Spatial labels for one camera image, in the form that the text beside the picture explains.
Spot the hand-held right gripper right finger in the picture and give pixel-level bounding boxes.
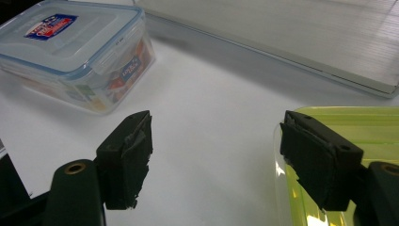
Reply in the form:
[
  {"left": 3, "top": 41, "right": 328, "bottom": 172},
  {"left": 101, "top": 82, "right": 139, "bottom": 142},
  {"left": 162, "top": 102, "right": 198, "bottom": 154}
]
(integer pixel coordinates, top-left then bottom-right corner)
[{"left": 279, "top": 110, "right": 365, "bottom": 212}]

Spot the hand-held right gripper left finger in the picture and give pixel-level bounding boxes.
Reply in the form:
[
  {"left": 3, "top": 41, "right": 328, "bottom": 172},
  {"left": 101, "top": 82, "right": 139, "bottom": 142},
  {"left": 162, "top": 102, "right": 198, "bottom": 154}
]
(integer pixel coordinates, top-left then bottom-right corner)
[{"left": 95, "top": 110, "right": 153, "bottom": 211}]

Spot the green translucent food container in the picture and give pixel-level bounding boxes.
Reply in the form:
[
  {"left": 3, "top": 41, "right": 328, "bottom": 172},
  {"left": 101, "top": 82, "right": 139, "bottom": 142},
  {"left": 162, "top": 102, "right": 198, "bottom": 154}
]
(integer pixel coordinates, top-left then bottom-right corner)
[{"left": 273, "top": 105, "right": 399, "bottom": 226}]

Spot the white wire shelf rack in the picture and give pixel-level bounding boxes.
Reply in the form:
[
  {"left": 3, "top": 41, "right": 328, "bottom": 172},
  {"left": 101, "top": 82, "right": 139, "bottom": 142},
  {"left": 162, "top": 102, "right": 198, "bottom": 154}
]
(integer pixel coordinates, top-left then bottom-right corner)
[{"left": 134, "top": 0, "right": 399, "bottom": 100}]

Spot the clear lidded food container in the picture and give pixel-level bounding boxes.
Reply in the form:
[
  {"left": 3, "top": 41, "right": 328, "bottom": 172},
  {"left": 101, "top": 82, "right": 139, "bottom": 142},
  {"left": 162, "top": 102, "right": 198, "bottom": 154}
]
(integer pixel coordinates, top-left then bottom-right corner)
[{"left": 0, "top": 0, "right": 157, "bottom": 116}]

